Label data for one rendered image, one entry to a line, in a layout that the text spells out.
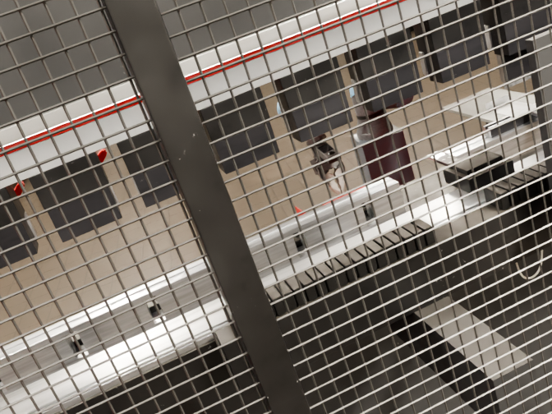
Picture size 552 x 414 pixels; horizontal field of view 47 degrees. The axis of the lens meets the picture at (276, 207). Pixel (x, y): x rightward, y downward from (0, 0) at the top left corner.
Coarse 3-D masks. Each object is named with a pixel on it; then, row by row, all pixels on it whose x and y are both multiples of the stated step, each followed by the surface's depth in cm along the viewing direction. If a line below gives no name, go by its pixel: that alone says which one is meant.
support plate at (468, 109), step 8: (488, 88) 203; (472, 96) 201; (480, 96) 198; (488, 96) 196; (496, 96) 194; (512, 96) 189; (528, 96) 185; (464, 104) 196; (472, 104) 194; (480, 104) 192; (456, 112) 193; (464, 112) 190; (472, 112) 188; (480, 112) 186; (488, 120) 179
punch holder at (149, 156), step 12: (144, 132) 143; (120, 144) 142; (144, 144) 143; (132, 156) 143; (144, 156) 144; (156, 156) 145; (132, 168) 144; (156, 168) 146; (168, 168) 147; (132, 180) 151; (144, 180) 146; (156, 180) 146; (168, 180) 147; (156, 192) 147; (168, 192) 148
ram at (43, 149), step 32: (384, 0) 151; (448, 0) 156; (320, 32) 148; (352, 32) 151; (224, 64) 144; (256, 64) 146; (192, 96) 144; (224, 96) 146; (96, 128) 139; (0, 160) 135; (32, 160) 137; (64, 160) 139
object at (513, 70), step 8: (496, 56) 170; (504, 56) 169; (512, 56) 169; (512, 64) 170; (520, 64) 171; (528, 64) 172; (512, 72) 171; (520, 72) 172; (528, 72) 173; (504, 80) 171; (520, 80) 173; (504, 88) 172
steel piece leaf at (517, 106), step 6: (504, 96) 186; (492, 102) 185; (498, 102) 185; (504, 102) 186; (516, 102) 184; (522, 102) 182; (486, 108) 185; (498, 108) 183; (504, 108) 182; (510, 108) 180; (516, 108) 179; (522, 108) 177; (504, 114) 178; (510, 114) 176
